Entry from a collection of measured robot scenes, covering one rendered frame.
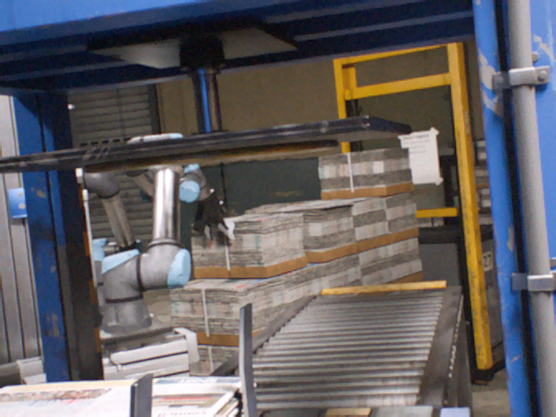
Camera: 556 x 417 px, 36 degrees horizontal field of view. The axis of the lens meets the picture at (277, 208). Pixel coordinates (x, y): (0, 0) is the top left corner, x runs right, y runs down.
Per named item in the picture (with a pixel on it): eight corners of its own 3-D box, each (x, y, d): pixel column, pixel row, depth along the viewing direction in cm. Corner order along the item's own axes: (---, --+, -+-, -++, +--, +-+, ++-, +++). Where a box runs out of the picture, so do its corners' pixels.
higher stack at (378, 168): (341, 407, 436) (315, 155, 429) (371, 390, 460) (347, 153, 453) (408, 414, 413) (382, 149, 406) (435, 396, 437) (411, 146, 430)
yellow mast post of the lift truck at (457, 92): (470, 368, 450) (438, 35, 441) (476, 364, 457) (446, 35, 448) (486, 369, 445) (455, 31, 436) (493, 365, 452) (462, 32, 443)
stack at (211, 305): (188, 491, 343) (165, 286, 339) (342, 406, 437) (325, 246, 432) (264, 506, 320) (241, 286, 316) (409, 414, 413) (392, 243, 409)
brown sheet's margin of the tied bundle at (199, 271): (194, 277, 353) (193, 267, 353) (237, 266, 376) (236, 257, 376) (223, 277, 344) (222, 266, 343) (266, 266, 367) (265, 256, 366)
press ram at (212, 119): (197, 143, 131) (187, 56, 131) (239, 138, 130) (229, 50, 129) (181, 143, 125) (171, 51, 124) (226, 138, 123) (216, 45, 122)
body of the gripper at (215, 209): (229, 213, 337) (217, 188, 332) (218, 226, 332) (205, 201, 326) (215, 214, 342) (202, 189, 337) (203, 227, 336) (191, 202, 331)
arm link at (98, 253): (101, 283, 301) (97, 245, 300) (64, 286, 303) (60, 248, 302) (112, 278, 313) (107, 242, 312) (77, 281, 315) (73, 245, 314)
